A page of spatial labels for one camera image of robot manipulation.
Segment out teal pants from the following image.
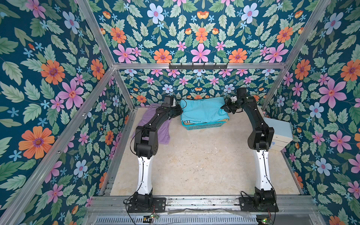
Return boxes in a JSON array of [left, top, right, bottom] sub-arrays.
[[180, 97, 230, 122]]

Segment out purple pants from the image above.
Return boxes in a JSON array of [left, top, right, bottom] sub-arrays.
[[138, 103, 171, 145]]

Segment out beige pants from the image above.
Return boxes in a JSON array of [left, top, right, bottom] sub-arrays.
[[183, 119, 229, 125]]

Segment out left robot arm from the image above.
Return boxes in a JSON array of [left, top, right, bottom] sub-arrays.
[[134, 96, 183, 201]]

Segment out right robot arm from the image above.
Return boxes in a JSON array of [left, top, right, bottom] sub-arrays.
[[221, 88, 276, 206]]

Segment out teal plastic basket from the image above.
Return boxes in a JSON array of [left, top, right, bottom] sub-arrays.
[[181, 119, 229, 130]]

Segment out light blue drawer cabinet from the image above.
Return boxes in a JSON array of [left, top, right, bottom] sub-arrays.
[[264, 117, 293, 152]]

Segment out black wall hook rail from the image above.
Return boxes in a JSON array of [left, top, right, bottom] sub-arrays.
[[168, 63, 228, 70]]

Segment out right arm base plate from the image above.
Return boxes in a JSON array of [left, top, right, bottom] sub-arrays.
[[239, 196, 279, 212]]

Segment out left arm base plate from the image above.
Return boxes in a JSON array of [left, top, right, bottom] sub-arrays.
[[127, 197, 167, 213]]

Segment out white perforated front rail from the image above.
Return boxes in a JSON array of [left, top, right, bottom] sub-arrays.
[[95, 215, 258, 225]]

